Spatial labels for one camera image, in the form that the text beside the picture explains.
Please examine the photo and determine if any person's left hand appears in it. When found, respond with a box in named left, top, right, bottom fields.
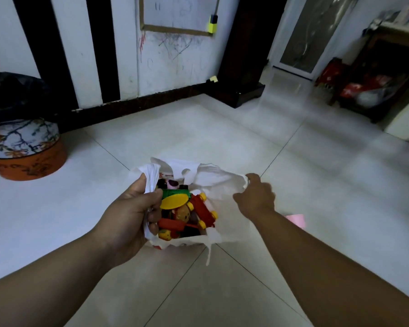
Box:
left=88, top=173, right=164, bottom=269

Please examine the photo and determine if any person's right hand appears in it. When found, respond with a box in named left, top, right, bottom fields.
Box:
left=232, top=173, right=277, bottom=222

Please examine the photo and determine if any white plastic bag red print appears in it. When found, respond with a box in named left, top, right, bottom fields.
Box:
left=129, top=157, right=251, bottom=266

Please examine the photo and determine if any pink cupcake toy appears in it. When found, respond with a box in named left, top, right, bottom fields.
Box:
left=285, top=214, right=307, bottom=230

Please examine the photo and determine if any yellow round disc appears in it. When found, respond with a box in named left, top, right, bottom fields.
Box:
left=160, top=193, right=190, bottom=211

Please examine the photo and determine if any red block car toy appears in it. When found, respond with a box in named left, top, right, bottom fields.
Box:
left=190, top=192, right=219, bottom=230

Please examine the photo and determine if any person's left forearm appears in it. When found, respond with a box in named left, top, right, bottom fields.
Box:
left=0, top=231, right=115, bottom=327

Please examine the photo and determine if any person's right forearm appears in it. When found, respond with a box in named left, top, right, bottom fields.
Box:
left=252, top=209, right=409, bottom=327

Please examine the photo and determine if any orange floral waste bin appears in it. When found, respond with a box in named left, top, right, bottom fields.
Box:
left=0, top=119, right=68, bottom=182

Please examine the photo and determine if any black framed white partition door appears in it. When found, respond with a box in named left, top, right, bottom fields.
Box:
left=12, top=0, right=289, bottom=133

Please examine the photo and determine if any white glass panel door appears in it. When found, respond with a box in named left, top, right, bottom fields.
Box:
left=267, top=0, right=362, bottom=80

